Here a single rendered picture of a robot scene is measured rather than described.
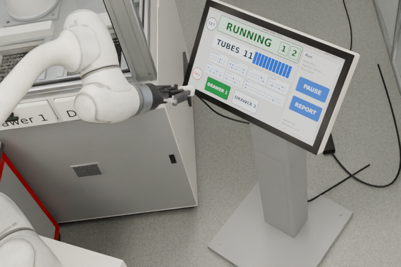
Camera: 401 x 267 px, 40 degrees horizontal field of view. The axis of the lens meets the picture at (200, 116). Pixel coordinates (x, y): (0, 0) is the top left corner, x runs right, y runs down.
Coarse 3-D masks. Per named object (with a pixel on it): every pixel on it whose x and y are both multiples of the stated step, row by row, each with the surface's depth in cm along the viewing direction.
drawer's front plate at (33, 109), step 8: (24, 104) 199; (32, 104) 198; (40, 104) 198; (48, 104) 200; (16, 112) 201; (24, 112) 201; (32, 112) 201; (40, 112) 201; (48, 112) 201; (32, 120) 205; (40, 120) 205; (48, 120) 205; (56, 120) 205; (0, 128) 207; (8, 128) 207
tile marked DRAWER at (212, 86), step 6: (210, 78) 180; (210, 84) 180; (216, 84) 179; (222, 84) 178; (210, 90) 181; (216, 90) 179; (222, 90) 178; (228, 90) 177; (222, 96) 178; (228, 96) 177
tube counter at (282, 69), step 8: (248, 48) 171; (248, 56) 171; (256, 56) 170; (264, 56) 168; (256, 64) 170; (264, 64) 168; (272, 64) 167; (280, 64) 165; (288, 64) 164; (272, 72) 167; (280, 72) 166; (288, 72) 164
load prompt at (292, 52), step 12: (228, 24) 174; (240, 24) 171; (240, 36) 172; (252, 36) 170; (264, 36) 167; (276, 36) 165; (264, 48) 168; (276, 48) 165; (288, 48) 163; (300, 48) 161
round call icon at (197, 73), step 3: (195, 66) 183; (195, 69) 183; (198, 69) 182; (201, 69) 182; (192, 72) 184; (195, 72) 183; (198, 72) 183; (201, 72) 182; (192, 75) 184; (195, 75) 183; (198, 75) 183; (201, 75) 182; (192, 78) 184; (195, 78) 184; (198, 78) 183; (201, 78) 182; (198, 81) 183
